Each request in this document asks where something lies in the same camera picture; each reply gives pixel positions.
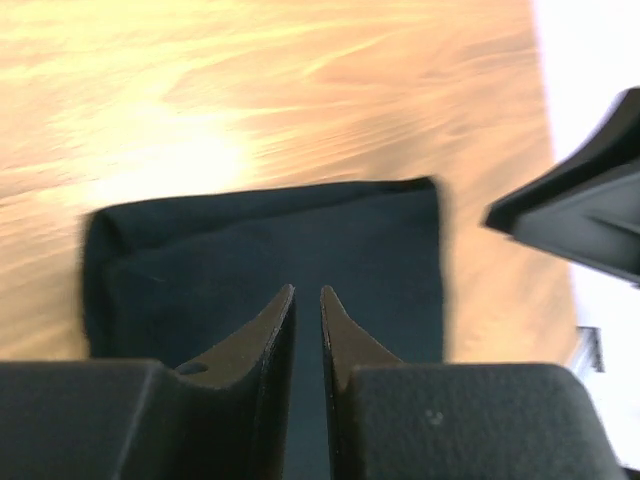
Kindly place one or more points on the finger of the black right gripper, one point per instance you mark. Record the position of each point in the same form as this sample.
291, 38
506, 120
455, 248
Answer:
585, 209

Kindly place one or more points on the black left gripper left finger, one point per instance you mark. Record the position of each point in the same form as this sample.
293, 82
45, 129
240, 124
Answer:
221, 415

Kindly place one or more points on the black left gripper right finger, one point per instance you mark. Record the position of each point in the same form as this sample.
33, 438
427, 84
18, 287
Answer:
388, 419

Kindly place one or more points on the black t shirt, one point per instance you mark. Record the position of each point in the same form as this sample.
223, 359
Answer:
169, 278

